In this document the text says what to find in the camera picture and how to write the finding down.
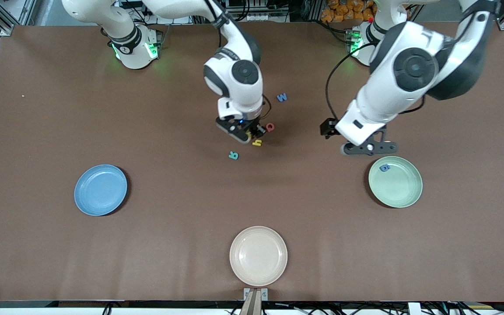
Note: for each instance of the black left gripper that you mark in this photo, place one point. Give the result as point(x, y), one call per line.
point(328, 128)

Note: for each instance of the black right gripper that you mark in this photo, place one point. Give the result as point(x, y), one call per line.
point(255, 128)

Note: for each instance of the blue foam uppercase M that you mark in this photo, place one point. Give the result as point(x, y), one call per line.
point(281, 97)

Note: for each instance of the blue foam letter g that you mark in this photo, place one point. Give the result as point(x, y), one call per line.
point(385, 167)

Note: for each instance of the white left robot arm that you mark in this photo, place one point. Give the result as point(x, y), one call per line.
point(414, 65)

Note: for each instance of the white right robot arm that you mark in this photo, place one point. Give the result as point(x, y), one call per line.
point(239, 87)

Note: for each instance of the yellow foam lowercase h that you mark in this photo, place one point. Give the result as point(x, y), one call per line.
point(257, 142)

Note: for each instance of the green plate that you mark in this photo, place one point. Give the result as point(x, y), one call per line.
point(398, 186)

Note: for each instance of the beige plate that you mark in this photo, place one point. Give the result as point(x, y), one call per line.
point(258, 256)

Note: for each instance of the blue plate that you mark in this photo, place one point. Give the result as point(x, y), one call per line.
point(100, 190)

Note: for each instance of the red foam letter Q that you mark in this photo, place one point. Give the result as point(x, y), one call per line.
point(271, 127)

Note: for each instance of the teal foam letter R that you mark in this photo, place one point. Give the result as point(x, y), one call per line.
point(233, 155)

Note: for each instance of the orange snack bag pile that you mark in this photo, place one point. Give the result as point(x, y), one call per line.
point(348, 11)

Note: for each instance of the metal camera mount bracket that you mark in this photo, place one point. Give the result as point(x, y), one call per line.
point(255, 302)

